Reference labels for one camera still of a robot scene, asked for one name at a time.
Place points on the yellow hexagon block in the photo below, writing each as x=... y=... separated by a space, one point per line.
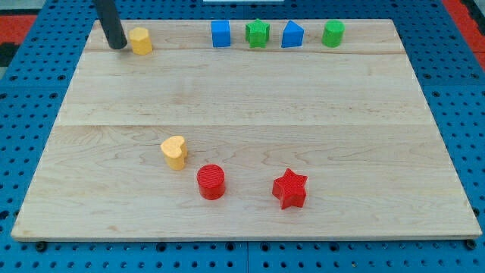
x=140 y=41

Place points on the red cylinder block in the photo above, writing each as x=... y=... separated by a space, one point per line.
x=211 y=181

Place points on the yellow heart block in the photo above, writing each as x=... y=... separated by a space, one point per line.
x=175 y=152

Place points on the red star block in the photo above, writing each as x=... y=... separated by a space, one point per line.
x=290 y=190

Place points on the light wooden board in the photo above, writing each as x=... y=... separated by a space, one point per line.
x=353 y=119

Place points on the blue cube block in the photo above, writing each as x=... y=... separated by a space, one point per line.
x=220 y=33

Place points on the green star block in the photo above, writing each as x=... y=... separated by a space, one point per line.
x=257 y=33

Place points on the blue triangle block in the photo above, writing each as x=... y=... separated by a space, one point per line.
x=292 y=35

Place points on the green cylinder block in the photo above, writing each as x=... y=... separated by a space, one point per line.
x=333 y=33

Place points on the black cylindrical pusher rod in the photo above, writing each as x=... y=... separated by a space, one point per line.
x=111 y=24

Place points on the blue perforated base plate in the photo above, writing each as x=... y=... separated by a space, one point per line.
x=36 y=80

